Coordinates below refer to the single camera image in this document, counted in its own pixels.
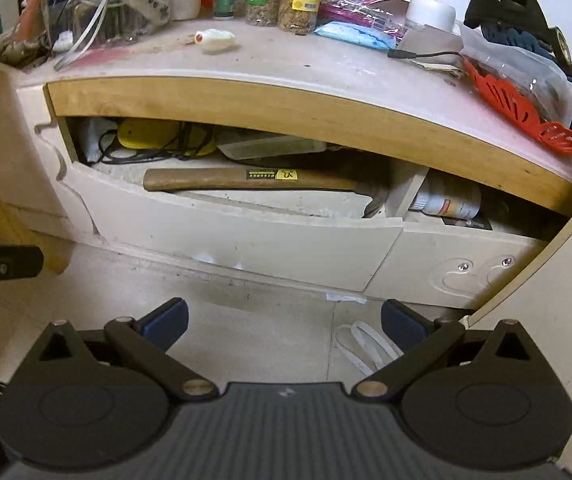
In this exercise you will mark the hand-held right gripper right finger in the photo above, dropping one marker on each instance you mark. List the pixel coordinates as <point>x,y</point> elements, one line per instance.
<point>403,325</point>

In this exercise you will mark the camouflage cloth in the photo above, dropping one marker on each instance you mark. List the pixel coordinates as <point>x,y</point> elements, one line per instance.
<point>8,50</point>

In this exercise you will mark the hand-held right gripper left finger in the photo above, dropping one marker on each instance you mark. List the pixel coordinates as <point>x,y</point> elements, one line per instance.
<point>165,322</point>

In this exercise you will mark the white plastic bag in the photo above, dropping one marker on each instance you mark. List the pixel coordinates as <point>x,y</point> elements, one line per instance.
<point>93,140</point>

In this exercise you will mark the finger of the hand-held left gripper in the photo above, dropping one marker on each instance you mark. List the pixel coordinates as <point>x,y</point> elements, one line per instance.
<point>15,261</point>

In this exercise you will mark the white bottle with label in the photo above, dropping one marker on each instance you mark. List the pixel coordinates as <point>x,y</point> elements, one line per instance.
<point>448,200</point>

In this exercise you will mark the blue face mask pack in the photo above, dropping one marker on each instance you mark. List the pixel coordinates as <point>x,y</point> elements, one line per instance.
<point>353,35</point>

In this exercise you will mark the black gloves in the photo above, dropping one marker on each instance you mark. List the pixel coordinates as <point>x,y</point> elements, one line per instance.
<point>506,10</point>

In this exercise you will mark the pink plastic packet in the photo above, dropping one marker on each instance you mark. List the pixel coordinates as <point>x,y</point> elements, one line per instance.
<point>366,7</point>

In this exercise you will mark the white plastic jar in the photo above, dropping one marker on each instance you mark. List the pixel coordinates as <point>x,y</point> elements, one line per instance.
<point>431,12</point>

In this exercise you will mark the yellow plastic object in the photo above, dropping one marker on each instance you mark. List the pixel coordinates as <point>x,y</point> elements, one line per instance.
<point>155,140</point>

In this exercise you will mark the white ribbed plastic piece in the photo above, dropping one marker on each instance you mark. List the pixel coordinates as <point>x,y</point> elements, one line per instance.
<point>271,147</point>

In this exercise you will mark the clear plastic bag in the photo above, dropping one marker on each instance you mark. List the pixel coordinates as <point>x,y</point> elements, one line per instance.
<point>521,67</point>

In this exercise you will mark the white power strip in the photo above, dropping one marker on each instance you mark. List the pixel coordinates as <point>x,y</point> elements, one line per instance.
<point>148,0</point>

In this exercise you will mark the small white lump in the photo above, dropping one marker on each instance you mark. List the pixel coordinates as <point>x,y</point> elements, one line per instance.
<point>215,41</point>

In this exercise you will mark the red perforated plastic basket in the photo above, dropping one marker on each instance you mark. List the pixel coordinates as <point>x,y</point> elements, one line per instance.
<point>516,105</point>

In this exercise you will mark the white wooden drawer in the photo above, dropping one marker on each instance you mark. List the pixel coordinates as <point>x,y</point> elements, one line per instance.
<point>246,245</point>

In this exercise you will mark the clear plastic container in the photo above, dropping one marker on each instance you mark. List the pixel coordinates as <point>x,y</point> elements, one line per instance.
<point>90,27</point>

